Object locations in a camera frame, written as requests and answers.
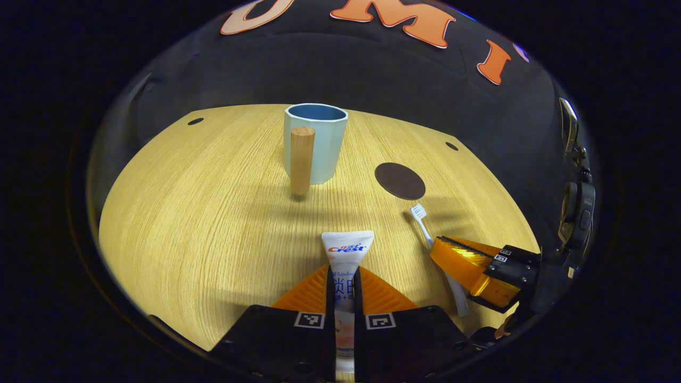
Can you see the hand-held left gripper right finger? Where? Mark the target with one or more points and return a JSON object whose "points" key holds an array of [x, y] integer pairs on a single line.
{"points": [[358, 298]]}

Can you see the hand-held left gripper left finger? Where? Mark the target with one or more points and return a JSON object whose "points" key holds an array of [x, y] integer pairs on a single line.
{"points": [[331, 298]]}

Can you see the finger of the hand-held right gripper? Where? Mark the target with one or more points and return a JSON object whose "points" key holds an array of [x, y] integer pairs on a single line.
{"points": [[524, 255], [511, 276]]}

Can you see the white toothpaste tube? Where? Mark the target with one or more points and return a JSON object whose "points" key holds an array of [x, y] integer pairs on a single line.
{"points": [[347, 250]]}

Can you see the white toothbrush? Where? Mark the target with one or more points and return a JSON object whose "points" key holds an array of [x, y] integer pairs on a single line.
{"points": [[420, 213]]}

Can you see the dark brown round coaster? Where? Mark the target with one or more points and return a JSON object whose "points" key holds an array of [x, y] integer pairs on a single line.
{"points": [[399, 181]]}

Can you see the wooden desktop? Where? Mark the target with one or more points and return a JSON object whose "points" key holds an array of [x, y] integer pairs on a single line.
{"points": [[213, 223]]}

